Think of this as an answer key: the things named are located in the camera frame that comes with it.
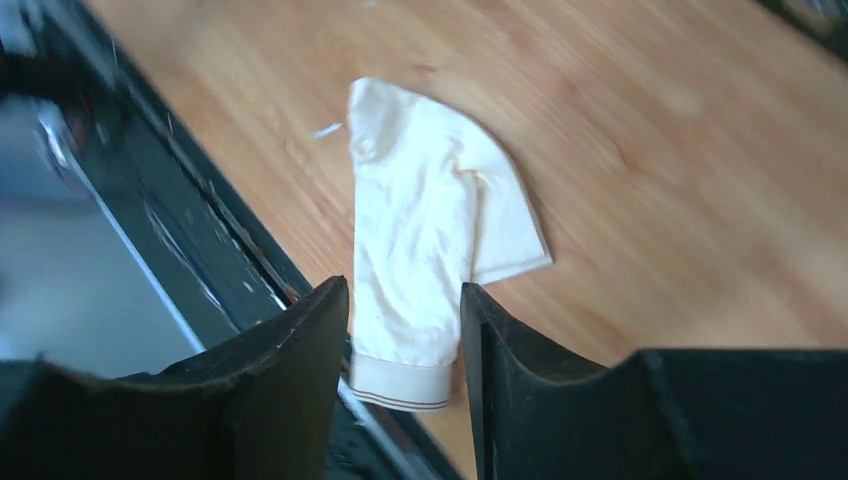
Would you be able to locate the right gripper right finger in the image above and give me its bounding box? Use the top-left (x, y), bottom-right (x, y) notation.
top-left (461, 283), bottom-right (847, 479)

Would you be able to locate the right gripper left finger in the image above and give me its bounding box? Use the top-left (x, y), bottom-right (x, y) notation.
top-left (1, 276), bottom-right (349, 479)

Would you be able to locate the beige underwear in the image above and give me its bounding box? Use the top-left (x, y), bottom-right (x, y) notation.
top-left (347, 77), bottom-right (553, 412)

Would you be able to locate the aluminium frame rail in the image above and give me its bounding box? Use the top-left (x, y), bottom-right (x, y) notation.
top-left (1, 95), bottom-right (203, 378)

